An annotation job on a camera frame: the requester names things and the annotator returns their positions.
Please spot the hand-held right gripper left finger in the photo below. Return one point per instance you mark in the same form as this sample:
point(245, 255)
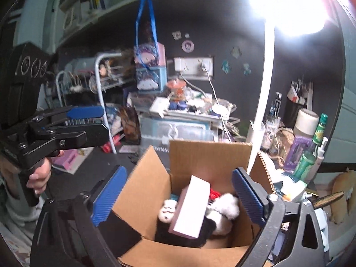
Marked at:
point(110, 194)

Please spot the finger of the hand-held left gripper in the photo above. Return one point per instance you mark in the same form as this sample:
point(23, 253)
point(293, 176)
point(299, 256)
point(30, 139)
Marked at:
point(91, 135)
point(84, 112)

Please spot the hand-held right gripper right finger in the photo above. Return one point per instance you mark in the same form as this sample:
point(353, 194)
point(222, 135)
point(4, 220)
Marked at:
point(247, 197)

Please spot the red yarn item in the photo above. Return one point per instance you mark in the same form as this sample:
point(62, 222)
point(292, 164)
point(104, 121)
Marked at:
point(214, 194)

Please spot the white pink rectangular box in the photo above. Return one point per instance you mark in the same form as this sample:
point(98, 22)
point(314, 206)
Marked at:
point(192, 208)

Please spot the cardboard box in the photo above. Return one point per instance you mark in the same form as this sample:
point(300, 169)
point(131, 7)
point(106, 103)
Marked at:
point(205, 158)

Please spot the white fluffy hair clip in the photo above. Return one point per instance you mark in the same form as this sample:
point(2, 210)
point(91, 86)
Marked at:
point(167, 211)

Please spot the black furry item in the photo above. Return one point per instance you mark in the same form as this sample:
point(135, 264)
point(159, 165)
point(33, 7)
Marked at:
point(164, 235)

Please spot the person's left forearm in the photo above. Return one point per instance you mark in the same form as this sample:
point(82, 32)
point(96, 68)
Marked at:
point(14, 208)

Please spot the person's left hand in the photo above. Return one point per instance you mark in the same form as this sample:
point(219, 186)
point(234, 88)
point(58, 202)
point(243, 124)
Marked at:
point(41, 178)

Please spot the white plush charm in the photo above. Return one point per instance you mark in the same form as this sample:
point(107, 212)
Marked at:
point(73, 89)

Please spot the autumn leaves art board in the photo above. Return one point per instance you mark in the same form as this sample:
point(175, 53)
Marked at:
point(130, 125)

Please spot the white printed box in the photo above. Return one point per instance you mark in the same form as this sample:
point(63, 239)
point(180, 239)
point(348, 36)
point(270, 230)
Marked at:
point(139, 98)

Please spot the purple box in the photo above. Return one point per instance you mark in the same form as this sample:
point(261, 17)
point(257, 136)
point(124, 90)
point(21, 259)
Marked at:
point(297, 151)

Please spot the white small box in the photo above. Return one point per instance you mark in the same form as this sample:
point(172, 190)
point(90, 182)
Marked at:
point(160, 106)

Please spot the blue cartoon display box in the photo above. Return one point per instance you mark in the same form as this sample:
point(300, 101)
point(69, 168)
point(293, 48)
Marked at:
point(151, 79)

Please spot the green bottle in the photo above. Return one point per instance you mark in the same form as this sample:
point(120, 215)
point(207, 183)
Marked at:
point(311, 150)

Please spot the white pump bottle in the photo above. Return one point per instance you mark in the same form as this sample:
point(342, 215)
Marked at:
point(320, 155)

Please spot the pink cartoon display box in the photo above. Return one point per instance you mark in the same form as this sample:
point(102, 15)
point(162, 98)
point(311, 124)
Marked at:
point(150, 55)

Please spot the orange carousel figurine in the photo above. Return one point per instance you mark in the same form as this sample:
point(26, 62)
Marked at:
point(176, 87)

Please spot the white canister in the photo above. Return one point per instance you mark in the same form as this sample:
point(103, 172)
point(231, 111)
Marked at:
point(306, 122)

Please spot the white cluttered desk shelf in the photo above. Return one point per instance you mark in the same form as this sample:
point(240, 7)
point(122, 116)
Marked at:
point(200, 111)

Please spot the black pen holder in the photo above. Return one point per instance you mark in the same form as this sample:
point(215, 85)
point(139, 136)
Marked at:
point(294, 111)

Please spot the white desk lamp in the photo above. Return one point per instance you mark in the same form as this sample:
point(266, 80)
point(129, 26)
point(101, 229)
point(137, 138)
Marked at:
point(267, 89)

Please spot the white overhead shelf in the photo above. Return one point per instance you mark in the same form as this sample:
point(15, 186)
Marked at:
point(116, 5)

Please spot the printed grey clothing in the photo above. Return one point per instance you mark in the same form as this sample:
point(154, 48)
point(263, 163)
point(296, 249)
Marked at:
point(11, 249)

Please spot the white power outlet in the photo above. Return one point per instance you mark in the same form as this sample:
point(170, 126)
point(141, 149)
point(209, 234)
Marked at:
point(193, 66)

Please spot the round purple wall sticker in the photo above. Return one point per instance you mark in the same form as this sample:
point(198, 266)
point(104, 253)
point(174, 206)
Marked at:
point(187, 45)

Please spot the white teal wall sticker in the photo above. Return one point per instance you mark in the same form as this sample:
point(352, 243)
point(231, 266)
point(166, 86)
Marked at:
point(247, 69)

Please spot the grey yellow wall sticker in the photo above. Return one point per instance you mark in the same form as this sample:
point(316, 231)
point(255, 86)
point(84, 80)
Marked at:
point(235, 51)

